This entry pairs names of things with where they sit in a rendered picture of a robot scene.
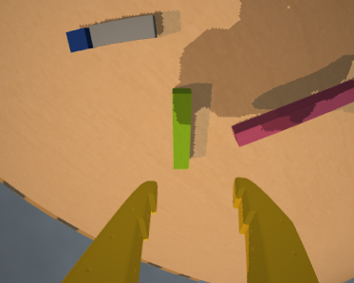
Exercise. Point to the pink rod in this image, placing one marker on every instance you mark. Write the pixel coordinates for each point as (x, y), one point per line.
(293, 114)

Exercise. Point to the small blue cube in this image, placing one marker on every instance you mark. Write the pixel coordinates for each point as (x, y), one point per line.
(79, 39)

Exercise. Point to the grey rectangular rod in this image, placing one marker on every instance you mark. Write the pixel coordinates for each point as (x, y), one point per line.
(124, 30)

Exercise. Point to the lime green rod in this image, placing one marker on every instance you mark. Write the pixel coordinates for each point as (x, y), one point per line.
(182, 110)

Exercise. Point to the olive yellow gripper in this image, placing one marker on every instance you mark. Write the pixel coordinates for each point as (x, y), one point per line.
(274, 250)

